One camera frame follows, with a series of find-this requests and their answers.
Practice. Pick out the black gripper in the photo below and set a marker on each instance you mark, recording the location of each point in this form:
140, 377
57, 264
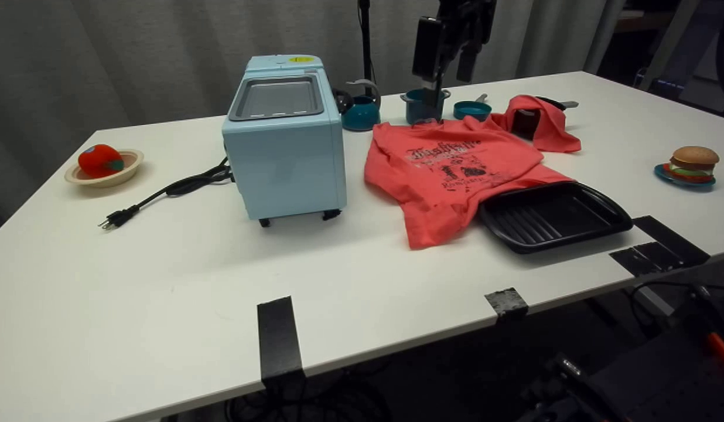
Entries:
471, 24

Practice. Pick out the orange printed shirt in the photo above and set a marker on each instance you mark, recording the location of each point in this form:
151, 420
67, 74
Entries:
438, 203

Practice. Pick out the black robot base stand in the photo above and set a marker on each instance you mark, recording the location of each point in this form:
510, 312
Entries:
649, 383

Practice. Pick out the teal shallow pan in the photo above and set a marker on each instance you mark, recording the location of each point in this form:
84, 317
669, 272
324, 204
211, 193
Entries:
470, 112

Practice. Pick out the teal toy kettle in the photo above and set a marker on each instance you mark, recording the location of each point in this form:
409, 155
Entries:
361, 117

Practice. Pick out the black ridged grill tray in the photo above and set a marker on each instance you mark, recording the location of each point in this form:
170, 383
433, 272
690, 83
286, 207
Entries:
549, 215

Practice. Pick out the light blue toaster oven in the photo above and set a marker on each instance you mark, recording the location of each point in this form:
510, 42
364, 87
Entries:
291, 165

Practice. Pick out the short black tape strip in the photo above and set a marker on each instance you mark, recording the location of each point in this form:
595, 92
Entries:
505, 302

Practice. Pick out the teal small plate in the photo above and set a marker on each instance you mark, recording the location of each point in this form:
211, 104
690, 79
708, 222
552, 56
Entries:
663, 180

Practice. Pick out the dark background furniture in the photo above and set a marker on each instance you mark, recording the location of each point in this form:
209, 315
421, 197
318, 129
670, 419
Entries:
690, 79

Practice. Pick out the toy hamburger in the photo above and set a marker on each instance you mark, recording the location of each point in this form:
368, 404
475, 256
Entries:
692, 161

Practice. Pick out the long black tape strip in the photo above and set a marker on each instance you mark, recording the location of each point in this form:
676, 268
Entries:
279, 336

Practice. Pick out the beige round plate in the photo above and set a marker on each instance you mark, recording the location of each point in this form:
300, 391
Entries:
125, 176

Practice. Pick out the red toy tomato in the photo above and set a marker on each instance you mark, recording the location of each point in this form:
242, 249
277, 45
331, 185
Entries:
100, 161

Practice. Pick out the wrist camera mount block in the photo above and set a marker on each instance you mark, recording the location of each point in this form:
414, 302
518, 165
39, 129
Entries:
428, 49

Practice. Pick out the black camera stand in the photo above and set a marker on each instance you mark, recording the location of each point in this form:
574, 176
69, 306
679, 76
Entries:
366, 38

